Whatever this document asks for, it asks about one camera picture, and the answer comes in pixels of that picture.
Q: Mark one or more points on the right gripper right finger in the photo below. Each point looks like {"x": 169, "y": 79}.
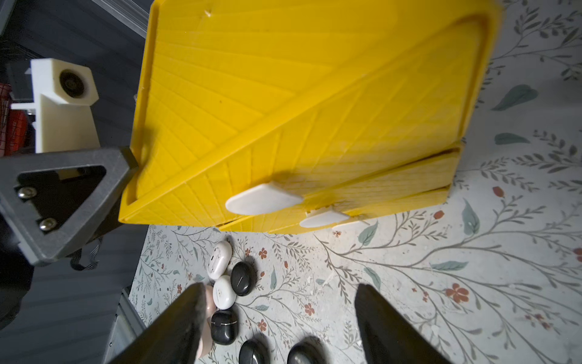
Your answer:
{"x": 386, "y": 335}

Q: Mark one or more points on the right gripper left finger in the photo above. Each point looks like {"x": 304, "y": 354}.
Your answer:
{"x": 175, "y": 335}

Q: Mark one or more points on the black oval earphone case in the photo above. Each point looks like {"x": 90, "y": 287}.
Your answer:
{"x": 253, "y": 352}

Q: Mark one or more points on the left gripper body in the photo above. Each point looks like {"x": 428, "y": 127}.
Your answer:
{"x": 16, "y": 275}

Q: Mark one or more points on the white oblong earphone case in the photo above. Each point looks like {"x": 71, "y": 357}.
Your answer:
{"x": 219, "y": 260}

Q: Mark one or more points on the black round earphone case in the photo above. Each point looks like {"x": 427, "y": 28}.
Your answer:
{"x": 305, "y": 353}
{"x": 243, "y": 279}

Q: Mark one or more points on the yellow drawer cabinet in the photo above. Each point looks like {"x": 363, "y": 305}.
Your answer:
{"x": 270, "y": 197}

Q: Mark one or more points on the black square earphone case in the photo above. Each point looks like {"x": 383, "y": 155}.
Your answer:
{"x": 224, "y": 327}

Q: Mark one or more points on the yellow drawer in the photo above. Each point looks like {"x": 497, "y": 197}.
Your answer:
{"x": 230, "y": 103}
{"x": 377, "y": 210}
{"x": 408, "y": 180}

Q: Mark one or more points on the pink oval earphone case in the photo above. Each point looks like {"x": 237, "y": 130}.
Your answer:
{"x": 206, "y": 342}

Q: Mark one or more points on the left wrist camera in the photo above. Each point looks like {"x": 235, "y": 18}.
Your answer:
{"x": 63, "y": 94}

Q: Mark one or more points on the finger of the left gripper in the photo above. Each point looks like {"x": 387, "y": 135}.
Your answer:
{"x": 53, "y": 204}

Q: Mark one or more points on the white round earphone case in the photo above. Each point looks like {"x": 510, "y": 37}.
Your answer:
{"x": 223, "y": 294}

